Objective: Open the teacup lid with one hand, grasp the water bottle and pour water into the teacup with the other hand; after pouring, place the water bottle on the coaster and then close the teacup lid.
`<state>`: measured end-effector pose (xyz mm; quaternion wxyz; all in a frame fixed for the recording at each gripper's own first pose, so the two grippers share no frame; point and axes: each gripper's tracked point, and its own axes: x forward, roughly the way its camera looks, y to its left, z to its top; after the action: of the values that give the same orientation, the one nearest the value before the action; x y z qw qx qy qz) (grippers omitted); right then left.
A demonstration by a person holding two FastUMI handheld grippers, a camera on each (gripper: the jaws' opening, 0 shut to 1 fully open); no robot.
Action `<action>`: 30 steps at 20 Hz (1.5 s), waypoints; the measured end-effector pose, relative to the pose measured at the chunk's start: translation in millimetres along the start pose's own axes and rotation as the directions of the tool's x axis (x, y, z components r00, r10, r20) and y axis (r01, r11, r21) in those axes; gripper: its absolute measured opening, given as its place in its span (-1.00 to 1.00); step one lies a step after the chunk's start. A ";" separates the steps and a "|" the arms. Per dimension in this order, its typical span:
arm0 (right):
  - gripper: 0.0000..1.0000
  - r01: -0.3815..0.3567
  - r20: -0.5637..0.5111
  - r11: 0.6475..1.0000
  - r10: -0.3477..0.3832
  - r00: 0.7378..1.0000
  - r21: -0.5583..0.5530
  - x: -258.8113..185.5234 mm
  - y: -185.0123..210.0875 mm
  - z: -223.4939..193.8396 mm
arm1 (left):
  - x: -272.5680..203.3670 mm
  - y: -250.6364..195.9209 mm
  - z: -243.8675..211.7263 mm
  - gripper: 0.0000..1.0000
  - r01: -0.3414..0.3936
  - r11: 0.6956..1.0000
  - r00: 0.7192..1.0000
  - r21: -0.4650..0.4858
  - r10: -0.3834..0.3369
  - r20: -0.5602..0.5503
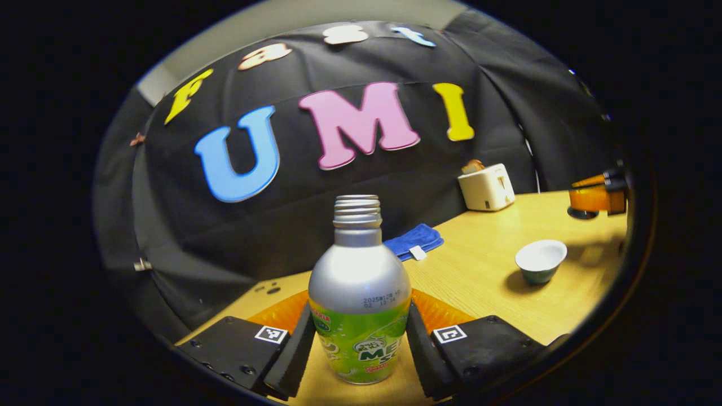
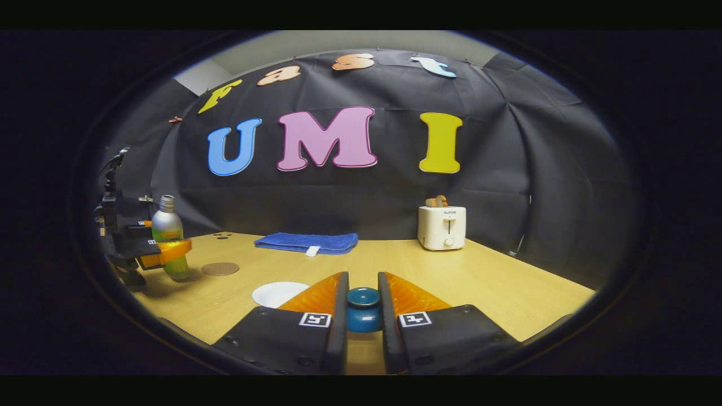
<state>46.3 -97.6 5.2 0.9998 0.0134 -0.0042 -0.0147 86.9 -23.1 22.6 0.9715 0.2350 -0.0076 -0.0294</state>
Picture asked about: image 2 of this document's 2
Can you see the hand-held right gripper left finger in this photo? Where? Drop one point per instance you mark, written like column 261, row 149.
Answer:
column 338, row 344

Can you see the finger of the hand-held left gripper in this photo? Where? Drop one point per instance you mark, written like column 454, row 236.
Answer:
column 166, row 251
column 141, row 226

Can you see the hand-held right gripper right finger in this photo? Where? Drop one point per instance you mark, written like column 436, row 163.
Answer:
column 389, row 344

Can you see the silver green label water bottle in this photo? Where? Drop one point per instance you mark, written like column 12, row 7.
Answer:
column 168, row 228

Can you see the teal teacup lid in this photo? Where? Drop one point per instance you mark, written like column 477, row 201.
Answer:
column 364, row 318

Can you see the round brown coaster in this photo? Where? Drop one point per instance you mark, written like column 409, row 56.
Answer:
column 220, row 269

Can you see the blue towel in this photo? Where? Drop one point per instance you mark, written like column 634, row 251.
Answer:
column 307, row 241

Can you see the white toaster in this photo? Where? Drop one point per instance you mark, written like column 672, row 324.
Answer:
column 441, row 228

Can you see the black backdrop cloth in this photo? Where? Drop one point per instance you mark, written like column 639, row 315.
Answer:
column 361, row 197

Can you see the toast slice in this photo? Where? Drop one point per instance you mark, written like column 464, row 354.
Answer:
column 436, row 201

